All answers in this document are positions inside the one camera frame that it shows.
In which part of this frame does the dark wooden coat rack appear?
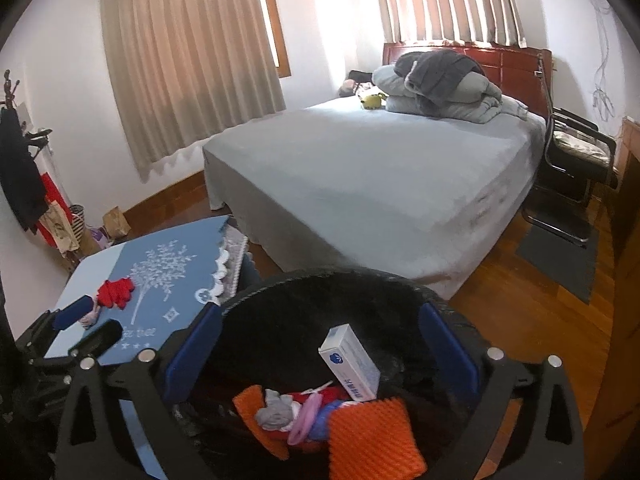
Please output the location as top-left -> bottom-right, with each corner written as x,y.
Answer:
0,70 -> 23,111

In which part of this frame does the dark grey blanket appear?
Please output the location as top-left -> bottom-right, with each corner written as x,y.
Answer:
394,50 -> 483,107

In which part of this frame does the black trash bin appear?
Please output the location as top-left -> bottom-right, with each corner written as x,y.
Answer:
192,269 -> 506,480

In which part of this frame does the pink plastic strip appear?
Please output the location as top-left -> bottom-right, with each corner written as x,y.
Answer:
287,392 -> 326,446

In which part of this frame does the red wooden headboard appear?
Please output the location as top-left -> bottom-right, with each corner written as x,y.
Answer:
382,41 -> 553,121

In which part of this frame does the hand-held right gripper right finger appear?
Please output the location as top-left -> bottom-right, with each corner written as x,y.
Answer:
419,302 -> 586,480

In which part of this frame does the wooden window frame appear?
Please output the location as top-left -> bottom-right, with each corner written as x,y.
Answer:
95,0 -> 292,79

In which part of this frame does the wide beige curtain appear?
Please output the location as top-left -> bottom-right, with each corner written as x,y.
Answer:
99,0 -> 287,183

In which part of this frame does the bed with grey sheet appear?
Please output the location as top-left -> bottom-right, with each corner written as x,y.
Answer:
201,95 -> 548,301

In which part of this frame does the blue tree print tablecloth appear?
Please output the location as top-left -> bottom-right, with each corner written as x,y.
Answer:
42,215 -> 263,480

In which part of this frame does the grey cloth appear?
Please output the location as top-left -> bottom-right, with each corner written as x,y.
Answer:
255,389 -> 296,432

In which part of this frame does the dark grey floor mat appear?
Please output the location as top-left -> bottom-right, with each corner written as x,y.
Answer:
515,222 -> 598,305

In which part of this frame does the black coat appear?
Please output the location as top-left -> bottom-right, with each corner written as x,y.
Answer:
0,107 -> 50,233

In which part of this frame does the dark stuffed toy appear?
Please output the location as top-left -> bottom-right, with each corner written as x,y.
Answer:
337,70 -> 376,98

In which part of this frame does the large orange spiky mat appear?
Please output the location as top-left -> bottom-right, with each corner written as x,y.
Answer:
326,397 -> 427,480

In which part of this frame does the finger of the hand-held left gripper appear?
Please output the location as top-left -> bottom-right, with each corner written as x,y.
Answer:
42,319 -> 124,368
17,296 -> 96,356

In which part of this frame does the light grey folded duvet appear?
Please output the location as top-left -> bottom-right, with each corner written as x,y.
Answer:
371,64 -> 530,125

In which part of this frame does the beige printed tote bag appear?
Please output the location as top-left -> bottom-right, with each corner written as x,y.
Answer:
42,199 -> 81,255

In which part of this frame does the black clothes hanger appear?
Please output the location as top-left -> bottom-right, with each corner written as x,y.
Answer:
22,127 -> 53,148

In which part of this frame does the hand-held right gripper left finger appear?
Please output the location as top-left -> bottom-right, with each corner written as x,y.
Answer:
52,302 -> 223,480

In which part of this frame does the brown paper bag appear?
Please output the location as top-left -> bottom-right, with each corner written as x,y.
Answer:
102,206 -> 132,238

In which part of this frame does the black metal frame chair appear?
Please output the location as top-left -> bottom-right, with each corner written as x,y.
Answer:
522,60 -> 618,246

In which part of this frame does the white and blue carton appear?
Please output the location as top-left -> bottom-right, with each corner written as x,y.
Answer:
319,324 -> 382,403

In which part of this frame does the cardboard box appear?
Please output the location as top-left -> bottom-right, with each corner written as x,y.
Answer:
65,240 -> 101,273

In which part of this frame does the small orange spiky mat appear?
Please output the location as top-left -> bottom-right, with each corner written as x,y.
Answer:
232,385 -> 291,461

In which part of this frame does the striped beige curtain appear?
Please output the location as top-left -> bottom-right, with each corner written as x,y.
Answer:
369,0 -> 528,47

